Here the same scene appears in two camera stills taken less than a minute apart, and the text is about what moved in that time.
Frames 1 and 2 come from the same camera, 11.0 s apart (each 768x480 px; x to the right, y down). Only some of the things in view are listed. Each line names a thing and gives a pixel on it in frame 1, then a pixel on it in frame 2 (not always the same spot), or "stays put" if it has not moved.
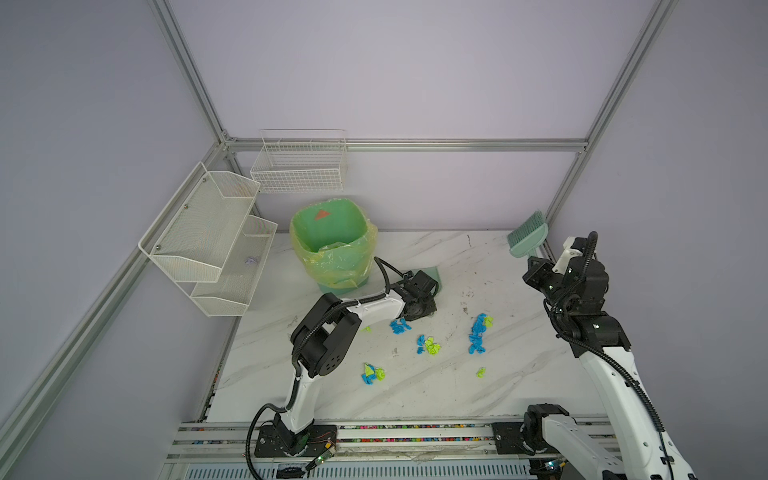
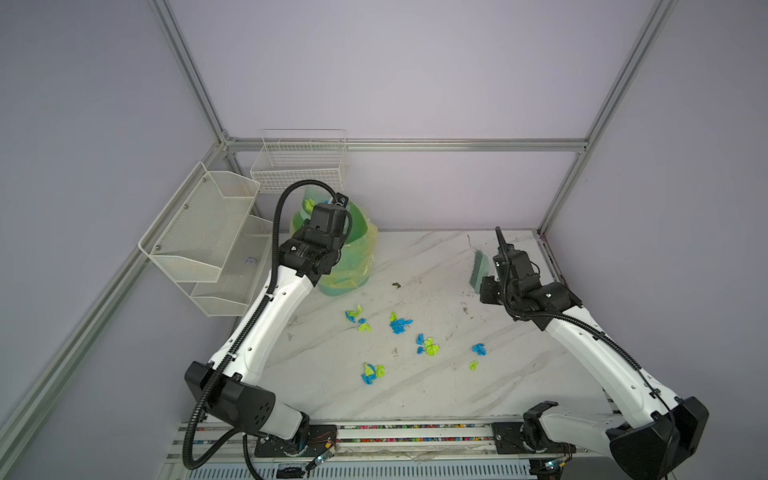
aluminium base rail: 224,450 stays put
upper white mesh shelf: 193,235 stays put
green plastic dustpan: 433,273 → 308,206
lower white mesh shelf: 230,295 stays put
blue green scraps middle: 428,345 stays put
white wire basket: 300,160 stays put
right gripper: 539,266 → 484,290
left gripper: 430,306 → 302,232
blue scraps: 399,327 stays put
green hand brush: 523,240 → 480,269
